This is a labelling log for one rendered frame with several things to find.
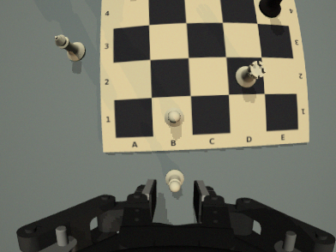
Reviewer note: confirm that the chessboard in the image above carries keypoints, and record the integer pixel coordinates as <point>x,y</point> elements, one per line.
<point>162,54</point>

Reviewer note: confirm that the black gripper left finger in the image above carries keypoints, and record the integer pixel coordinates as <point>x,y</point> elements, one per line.
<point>69,230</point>

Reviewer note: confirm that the white rook chess piece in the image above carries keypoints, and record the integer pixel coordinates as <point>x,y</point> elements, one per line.
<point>246,76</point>

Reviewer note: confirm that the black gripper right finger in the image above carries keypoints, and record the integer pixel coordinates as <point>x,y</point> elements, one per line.
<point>279,231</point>

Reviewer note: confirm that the white pawn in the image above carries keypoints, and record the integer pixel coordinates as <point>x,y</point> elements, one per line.
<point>174,178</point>
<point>174,117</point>

